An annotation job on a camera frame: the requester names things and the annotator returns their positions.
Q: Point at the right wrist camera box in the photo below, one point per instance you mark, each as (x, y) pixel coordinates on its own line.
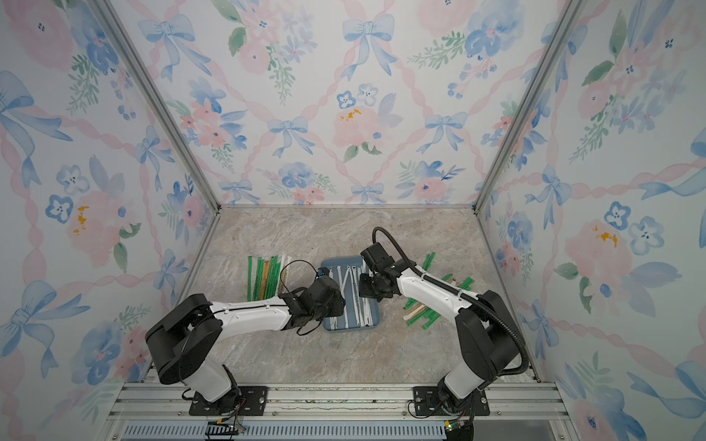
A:
(376, 258)

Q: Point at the green wrapped straw far left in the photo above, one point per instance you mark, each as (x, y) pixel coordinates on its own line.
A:
(249, 279)

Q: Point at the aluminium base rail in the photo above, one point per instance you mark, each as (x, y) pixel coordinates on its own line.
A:
(506, 411)

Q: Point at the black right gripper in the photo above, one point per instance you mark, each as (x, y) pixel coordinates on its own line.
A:
(364, 288)

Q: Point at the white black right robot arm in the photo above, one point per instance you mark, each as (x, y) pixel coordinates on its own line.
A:
(490, 343)

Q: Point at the brown paper wrapped straw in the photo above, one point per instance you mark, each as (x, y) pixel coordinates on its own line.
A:
(264, 282)

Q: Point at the green straws pile right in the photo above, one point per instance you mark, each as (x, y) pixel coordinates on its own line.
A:
(437, 294)

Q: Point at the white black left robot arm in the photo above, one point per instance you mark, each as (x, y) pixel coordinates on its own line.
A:
(180, 344)

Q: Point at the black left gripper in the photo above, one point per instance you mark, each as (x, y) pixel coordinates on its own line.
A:
(339, 305)

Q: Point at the aluminium frame post right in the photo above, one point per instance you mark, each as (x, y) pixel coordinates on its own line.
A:
(565, 26)

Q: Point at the white printed straw pile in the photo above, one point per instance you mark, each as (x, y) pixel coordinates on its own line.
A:
(285, 260)

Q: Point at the blue plastic storage tray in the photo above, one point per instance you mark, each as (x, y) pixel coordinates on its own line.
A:
(372, 308)

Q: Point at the thick white straw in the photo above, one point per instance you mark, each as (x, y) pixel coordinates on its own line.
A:
(349, 318)

